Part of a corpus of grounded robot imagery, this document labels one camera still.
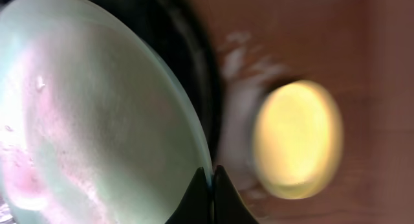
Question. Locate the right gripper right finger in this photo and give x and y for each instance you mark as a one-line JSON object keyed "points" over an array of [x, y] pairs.
{"points": [[228, 205]]}

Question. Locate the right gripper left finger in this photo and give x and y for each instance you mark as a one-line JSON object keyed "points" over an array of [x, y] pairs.
{"points": [[194, 207]]}

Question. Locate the yellow plate with red stain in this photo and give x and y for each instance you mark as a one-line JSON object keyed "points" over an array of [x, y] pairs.
{"points": [[297, 140]]}

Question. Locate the pale green plate red stain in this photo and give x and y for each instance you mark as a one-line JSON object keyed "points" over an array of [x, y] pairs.
{"points": [[95, 127]]}

